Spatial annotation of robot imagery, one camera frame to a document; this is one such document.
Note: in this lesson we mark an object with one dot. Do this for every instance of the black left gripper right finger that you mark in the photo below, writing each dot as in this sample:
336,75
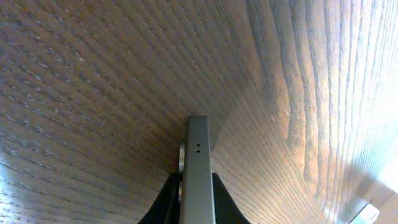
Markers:
226,211

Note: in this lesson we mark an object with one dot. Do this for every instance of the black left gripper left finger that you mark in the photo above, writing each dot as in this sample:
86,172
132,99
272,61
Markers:
166,207

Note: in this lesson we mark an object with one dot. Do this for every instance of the Galaxy S25 Ultra smartphone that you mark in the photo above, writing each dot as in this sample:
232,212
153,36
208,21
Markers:
197,203

